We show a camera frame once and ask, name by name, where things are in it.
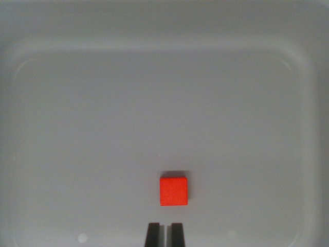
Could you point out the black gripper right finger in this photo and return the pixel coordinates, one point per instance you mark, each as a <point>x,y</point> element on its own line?
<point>177,236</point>

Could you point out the white plastic bin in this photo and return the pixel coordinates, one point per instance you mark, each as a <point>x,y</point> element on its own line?
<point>128,103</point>

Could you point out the red cube block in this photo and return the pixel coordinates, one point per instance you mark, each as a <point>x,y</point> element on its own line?
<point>173,191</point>

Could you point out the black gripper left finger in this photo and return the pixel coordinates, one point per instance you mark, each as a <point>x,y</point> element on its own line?
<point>152,236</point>

